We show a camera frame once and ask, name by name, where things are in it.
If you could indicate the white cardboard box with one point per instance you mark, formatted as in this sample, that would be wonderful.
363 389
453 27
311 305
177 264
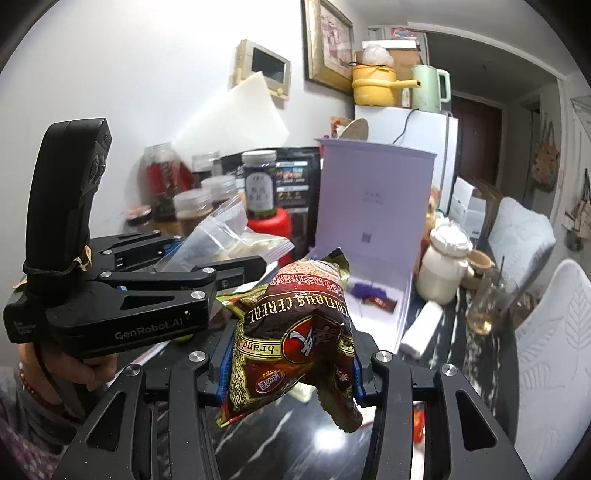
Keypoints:
467 209

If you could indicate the clear zip bag with contents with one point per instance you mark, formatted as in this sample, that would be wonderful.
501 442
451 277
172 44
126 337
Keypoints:
224 235

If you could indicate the white foam board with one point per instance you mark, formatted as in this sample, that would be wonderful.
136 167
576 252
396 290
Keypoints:
244 118

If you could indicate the black snack pouch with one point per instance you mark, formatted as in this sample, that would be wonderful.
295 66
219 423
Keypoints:
298 175

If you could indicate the dark tea jar white label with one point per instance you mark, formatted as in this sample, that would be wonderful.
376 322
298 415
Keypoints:
259 173

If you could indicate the person's left hand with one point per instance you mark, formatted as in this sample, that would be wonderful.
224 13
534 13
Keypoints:
61 366

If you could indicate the far white quilted chair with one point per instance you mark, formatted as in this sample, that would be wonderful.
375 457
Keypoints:
524 239

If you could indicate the white quilted chair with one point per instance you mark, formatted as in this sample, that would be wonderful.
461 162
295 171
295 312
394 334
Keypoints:
524 239
553 348

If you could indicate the beige ceramic bowl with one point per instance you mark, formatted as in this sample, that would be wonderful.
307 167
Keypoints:
478 264

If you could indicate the purple fuzzy tassel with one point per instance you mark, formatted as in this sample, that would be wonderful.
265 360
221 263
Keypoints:
363 291

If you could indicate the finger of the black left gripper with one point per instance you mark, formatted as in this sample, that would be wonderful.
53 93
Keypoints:
220 275

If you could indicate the plastic jar brown contents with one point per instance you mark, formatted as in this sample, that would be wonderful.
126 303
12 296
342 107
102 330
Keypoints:
191 207

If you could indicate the white rolled towel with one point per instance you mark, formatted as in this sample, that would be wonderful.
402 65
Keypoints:
417 338

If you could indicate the lavender open gift box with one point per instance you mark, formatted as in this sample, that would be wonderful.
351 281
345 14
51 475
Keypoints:
373 203

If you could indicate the cream ceramic lidded jar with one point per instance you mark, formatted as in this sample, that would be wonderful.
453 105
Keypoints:
444 264

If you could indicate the gold framed picture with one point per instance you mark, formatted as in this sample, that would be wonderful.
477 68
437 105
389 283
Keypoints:
328 45

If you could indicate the yellow enamel pot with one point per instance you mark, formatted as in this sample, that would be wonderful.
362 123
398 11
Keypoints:
377 85

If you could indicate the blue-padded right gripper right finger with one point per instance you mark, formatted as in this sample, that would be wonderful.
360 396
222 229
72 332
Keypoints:
374 367

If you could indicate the wall intercom monitor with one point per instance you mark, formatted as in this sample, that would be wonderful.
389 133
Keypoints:
251 58

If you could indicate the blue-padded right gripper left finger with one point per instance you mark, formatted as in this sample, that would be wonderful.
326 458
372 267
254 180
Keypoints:
213 379

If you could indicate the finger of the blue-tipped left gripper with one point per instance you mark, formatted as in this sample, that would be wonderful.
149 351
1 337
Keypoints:
132 251

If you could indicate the clear drinking glass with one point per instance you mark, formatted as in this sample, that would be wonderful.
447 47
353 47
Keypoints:
496 293

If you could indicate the nutritious cereal snack bag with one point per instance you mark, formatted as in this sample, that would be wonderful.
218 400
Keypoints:
295 329

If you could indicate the near white quilted chair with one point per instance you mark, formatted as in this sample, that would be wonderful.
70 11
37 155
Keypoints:
553 348

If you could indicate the green electric kettle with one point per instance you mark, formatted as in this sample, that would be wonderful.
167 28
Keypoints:
434 89

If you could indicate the plastic jar red contents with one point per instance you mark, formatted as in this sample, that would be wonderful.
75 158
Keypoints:
167 175

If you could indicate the dark wooden door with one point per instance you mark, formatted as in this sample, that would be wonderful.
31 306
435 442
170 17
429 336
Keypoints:
479 144

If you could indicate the red plastic stool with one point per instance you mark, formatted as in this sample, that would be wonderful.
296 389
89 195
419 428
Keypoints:
272 230

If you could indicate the small brown snack bar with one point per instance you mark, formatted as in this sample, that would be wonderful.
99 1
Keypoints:
385 304

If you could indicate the white refrigerator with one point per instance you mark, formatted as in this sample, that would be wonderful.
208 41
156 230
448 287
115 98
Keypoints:
436 133

